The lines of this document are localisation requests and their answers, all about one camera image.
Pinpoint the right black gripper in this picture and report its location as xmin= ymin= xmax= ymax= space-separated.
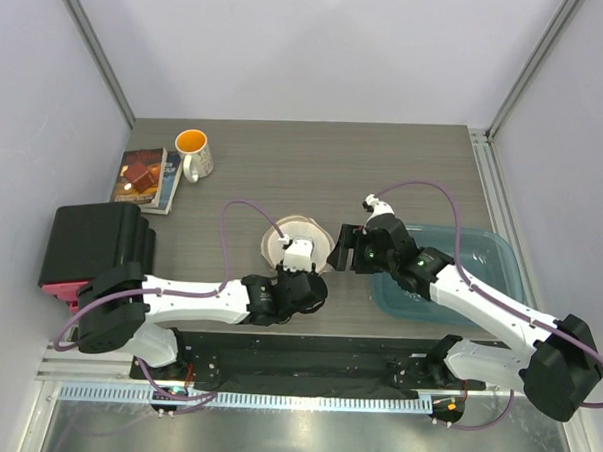
xmin=327 ymin=223 xmax=398 ymax=275

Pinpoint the white mesh laundry bag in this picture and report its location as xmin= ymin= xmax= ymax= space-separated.
xmin=260 ymin=215 xmax=335 ymax=275

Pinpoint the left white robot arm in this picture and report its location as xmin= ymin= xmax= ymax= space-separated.
xmin=77 ymin=263 xmax=328 ymax=380

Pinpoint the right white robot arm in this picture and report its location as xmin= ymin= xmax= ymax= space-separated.
xmin=327 ymin=214 xmax=603 ymax=422

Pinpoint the blue plastic tub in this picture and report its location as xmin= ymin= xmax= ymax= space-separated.
xmin=370 ymin=225 xmax=526 ymax=333

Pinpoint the blue cover book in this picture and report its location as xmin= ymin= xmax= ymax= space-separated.
xmin=141 ymin=151 xmax=183 ymax=215

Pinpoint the white mug orange inside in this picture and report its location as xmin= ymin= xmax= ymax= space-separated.
xmin=175 ymin=129 xmax=214 ymax=183

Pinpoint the brown cover book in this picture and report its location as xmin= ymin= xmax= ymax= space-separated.
xmin=109 ymin=148 xmax=168 ymax=207

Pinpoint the black and pink box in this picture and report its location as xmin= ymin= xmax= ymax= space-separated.
xmin=38 ymin=202 xmax=156 ymax=313

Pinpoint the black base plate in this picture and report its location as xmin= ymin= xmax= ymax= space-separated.
xmin=151 ymin=332 xmax=486 ymax=399

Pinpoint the white slotted cable duct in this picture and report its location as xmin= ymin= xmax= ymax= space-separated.
xmin=58 ymin=382 xmax=433 ymax=415

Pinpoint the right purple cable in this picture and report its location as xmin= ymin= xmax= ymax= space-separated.
xmin=362 ymin=177 xmax=603 ymax=438

